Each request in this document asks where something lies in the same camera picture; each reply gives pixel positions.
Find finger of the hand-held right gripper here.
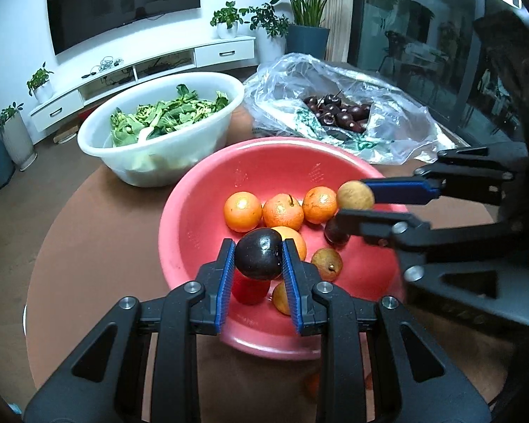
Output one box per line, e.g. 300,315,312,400
333,209,507,301
360,143,529,207

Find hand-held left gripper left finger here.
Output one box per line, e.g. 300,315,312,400
23,238,236,423

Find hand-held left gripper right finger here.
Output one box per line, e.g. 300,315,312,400
281,238,492,423

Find yellow-brown longan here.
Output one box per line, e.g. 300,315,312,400
311,247,343,282
336,180,375,211
272,281,292,315

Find red tomato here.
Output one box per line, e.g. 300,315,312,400
232,269,269,306

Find dark purple plum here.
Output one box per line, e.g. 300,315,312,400
235,228,284,281
324,218,351,246

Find orange mandarin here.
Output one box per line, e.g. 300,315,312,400
223,191,263,233
302,186,338,225
263,193,305,231
271,226,308,262

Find red plastic basin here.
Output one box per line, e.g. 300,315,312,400
159,137,408,360

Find clear plastic bag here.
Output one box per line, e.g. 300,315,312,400
242,53,457,166

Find pile of dark cherries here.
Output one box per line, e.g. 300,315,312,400
302,92,373,134

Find glass sliding door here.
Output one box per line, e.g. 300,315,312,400
348,0,529,142

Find white plastic basin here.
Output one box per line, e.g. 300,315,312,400
77,72,245,188

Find large-leaved plant in grey pot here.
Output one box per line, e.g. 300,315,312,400
264,0,366,60

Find green leafy vegetables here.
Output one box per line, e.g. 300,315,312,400
110,85,230,147

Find beige curtain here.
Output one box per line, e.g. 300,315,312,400
315,0,358,62

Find leafy plant in tall white pot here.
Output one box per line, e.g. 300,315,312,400
242,4,289,65

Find wooden board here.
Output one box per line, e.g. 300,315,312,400
53,123,82,144

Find white television cabinet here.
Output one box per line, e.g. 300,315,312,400
29,35,256,133

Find small plant in white pot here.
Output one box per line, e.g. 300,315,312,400
210,1,250,39
26,62,54,104

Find plant in ribbed white pot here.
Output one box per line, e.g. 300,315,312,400
0,102,38,172

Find tangle of cables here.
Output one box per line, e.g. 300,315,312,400
90,55,125,74

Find black wall television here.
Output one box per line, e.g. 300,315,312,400
46,0,202,56

